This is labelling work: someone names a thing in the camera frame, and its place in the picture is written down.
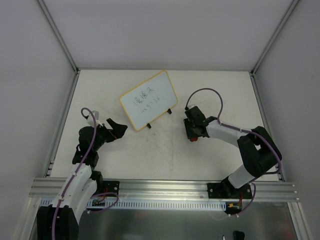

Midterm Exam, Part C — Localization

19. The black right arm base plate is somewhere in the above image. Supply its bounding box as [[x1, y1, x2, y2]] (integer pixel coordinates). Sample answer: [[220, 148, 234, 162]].
[[207, 182, 253, 200]]

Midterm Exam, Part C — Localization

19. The white slotted cable duct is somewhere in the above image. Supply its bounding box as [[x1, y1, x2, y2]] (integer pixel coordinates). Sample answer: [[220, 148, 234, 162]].
[[39, 197, 227, 212]]

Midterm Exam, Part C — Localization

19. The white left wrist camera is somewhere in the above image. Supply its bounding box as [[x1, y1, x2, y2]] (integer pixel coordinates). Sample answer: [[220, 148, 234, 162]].
[[86, 110, 103, 127]]

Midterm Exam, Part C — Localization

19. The left aluminium frame post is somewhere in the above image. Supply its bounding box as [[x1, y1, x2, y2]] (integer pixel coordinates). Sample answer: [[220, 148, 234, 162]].
[[36, 0, 79, 74]]

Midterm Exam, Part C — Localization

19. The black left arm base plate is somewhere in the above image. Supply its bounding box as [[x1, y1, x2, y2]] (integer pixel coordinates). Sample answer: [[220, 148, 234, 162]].
[[99, 180, 120, 195]]

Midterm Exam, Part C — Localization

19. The aluminium frame post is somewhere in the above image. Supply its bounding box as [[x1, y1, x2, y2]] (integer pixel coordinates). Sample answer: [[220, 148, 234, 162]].
[[36, 0, 79, 74], [250, 0, 300, 77]]

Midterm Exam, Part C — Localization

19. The black object at bottom edge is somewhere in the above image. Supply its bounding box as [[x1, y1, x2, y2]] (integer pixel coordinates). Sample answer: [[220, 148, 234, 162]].
[[233, 230, 245, 240]]

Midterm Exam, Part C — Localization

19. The yellow-framed whiteboard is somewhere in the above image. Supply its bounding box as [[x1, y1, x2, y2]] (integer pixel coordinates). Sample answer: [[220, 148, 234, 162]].
[[119, 70, 178, 131]]

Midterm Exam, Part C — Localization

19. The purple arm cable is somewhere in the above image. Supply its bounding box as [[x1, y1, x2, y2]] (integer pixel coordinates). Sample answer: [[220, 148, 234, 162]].
[[51, 107, 120, 240], [184, 88, 283, 218]]

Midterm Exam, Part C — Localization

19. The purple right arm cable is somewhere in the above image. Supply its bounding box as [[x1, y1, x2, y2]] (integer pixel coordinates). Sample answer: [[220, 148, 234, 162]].
[[184, 88, 283, 218]]

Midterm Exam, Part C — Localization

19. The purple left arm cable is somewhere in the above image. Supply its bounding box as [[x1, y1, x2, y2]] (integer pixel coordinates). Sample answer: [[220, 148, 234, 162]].
[[51, 107, 120, 240]]

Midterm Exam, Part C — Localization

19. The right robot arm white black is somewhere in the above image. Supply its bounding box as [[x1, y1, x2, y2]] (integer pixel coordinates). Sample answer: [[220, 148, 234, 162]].
[[183, 106, 282, 199]]

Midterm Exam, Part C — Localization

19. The right aluminium frame post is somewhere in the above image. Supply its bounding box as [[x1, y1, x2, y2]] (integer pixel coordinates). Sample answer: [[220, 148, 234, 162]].
[[250, 0, 300, 77]]

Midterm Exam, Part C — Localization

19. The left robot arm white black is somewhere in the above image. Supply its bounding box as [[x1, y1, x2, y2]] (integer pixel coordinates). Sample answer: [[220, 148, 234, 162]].
[[36, 118, 128, 240]]

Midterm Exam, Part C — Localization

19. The aluminium mounting rail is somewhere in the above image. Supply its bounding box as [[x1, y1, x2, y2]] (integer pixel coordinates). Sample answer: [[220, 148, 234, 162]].
[[28, 177, 300, 203]]

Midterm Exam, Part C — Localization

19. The red bone-shaped whiteboard eraser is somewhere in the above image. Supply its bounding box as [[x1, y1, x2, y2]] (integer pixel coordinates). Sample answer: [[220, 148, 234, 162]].
[[189, 137, 198, 142]]

